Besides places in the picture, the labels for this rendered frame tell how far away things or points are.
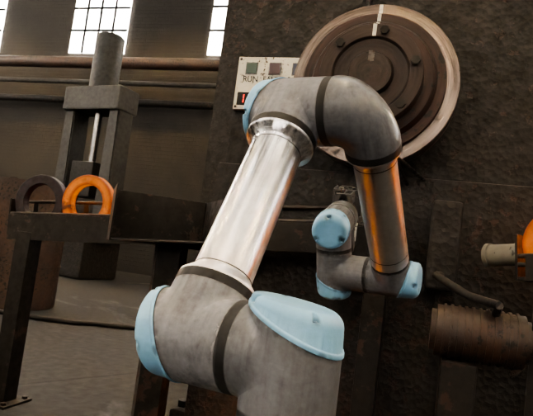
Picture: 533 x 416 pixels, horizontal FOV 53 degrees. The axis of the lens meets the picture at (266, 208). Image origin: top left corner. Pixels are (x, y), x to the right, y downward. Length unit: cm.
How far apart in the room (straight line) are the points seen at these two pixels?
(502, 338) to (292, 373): 81
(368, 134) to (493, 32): 100
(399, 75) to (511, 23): 44
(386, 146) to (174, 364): 47
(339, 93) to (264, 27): 107
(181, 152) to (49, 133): 258
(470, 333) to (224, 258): 76
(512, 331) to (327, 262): 46
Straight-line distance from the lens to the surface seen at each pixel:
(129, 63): 863
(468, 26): 180
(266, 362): 61
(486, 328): 134
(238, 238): 73
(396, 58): 152
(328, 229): 108
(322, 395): 62
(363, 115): 85
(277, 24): 189
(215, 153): 445
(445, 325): 133
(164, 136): 883
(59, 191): 194
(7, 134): 1064
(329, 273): 113
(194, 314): 66
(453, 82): 158
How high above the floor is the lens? 60
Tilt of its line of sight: 5 degrees up
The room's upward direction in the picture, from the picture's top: 7 degrees clockwise
